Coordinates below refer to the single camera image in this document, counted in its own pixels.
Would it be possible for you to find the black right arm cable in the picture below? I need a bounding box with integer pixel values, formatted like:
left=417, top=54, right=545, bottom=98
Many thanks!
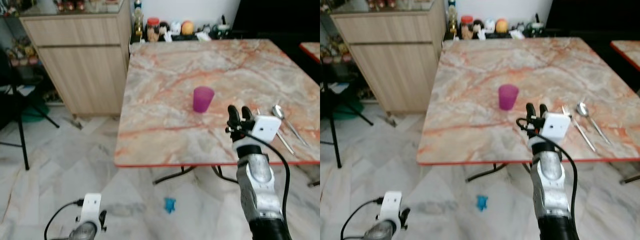
left=240, top=131, right=292, bottom=224
left=516, top=118, right=579, bottom=217

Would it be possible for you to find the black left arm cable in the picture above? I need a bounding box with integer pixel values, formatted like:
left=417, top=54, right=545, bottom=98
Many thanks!
left=340, top=198, right=385, bottom=240
left=43, top=199, right=85, bottom=240

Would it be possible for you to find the silver metal fork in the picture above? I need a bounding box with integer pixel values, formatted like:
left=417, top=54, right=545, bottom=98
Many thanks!
left=256, top=107, right=296, bottom=156
left=561, top=104, right=598, bottom=153

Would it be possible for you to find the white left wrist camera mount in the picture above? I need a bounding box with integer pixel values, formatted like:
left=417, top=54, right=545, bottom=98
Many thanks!
left=377, top=191, right=404, bottom=224
left=76, top=193, right=103, bottom=227

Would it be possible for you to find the light wooden cabinet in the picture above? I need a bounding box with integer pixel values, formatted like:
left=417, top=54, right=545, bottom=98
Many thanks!
left=330, top=0, right=447, bottom=114
left=20, top=0, right=132, bottom=117

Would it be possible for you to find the green plastic basin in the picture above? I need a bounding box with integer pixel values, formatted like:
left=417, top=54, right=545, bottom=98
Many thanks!
left=332, top=97, right=365, bottom=121
left=20, top=101, right=51, bottom=123

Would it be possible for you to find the silver metal spoon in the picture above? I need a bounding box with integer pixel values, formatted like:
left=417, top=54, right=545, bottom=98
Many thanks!
left=576, top=101, right=613, bottom=147
left=271, top=104, right=310, bottom=148

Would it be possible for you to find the red lid jar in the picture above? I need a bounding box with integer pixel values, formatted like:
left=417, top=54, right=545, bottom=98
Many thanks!
left=460, top=15, right=475, bottom=41
left=145, top=17, right=161, bottom=43

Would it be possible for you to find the tall glass bottle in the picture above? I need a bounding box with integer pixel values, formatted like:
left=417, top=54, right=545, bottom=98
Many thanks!
left=446, top=0, right=459, bottom=37
left=132, top=0, right=145, bottom=39

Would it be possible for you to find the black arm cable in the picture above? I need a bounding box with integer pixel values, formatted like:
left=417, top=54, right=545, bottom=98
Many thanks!
left=340, top=198, right=385, bottom=240
left=240, top=131, right=292, bottom=224
left=43, top=199, right=85, bottom=240
left=516, top=118, right=579, bottom=217

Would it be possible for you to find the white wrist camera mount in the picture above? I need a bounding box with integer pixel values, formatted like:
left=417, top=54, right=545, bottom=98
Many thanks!
left=377, top=191, right=404, bottom=224
left=541, top=112, right=572, bottom=143
left=250, top=114, right=283, bottom=145
left=76, top=193, right=103, bottom=227

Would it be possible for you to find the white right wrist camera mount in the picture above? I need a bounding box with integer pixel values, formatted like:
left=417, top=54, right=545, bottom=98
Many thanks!
left=250, top=114, right=283, bottom=145
left=541, top=112, right=572, bottom=143

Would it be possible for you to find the purple plastic cup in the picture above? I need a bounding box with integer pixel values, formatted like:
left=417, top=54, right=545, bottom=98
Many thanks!
left=498, top=83, right=520, bottom=111
left=192, top=86, right=216, bottom=114

